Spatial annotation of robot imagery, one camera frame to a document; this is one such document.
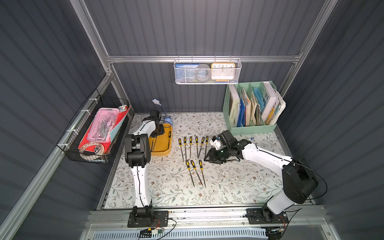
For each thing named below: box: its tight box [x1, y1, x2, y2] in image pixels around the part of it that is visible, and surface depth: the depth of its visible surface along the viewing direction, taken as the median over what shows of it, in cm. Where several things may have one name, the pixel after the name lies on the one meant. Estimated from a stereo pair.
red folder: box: [78, 105, 131, 152], surface depth 70 cm
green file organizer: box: [222, 81, 277, 135], surface depth 101 cm
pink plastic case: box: [87, 108, 120, 143], surface depth 74 cm
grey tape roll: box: [195, 63, 211, 82], surface depth 90 cm
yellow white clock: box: [211, 62, 236, 82], surface depth 90 cm
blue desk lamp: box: [151, 98, 172, 125], surface depth 107 cm
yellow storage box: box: [149, 123, 173, 156], surface depth 103 cm
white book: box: [261, 81, 281, 125], surface depth 100 cm
